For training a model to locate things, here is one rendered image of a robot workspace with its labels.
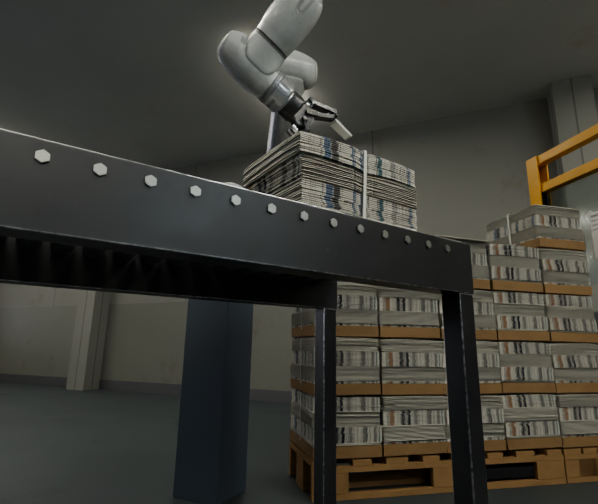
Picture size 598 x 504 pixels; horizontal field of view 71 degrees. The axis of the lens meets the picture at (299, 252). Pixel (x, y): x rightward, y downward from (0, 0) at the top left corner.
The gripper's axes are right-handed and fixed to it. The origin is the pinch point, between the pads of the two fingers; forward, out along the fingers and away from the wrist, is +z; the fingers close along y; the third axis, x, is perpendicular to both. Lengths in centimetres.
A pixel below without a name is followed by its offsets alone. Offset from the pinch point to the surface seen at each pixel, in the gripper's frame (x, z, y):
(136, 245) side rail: 28, -31, 64
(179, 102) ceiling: -295, -56, -179
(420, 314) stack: -37, 85, 0
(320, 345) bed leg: -24, 35, 43
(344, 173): 15.0, -2.2, 17.9
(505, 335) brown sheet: -23, 125, -11
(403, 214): 14.6, 18.4, 14.0
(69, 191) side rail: 29, -42, 63
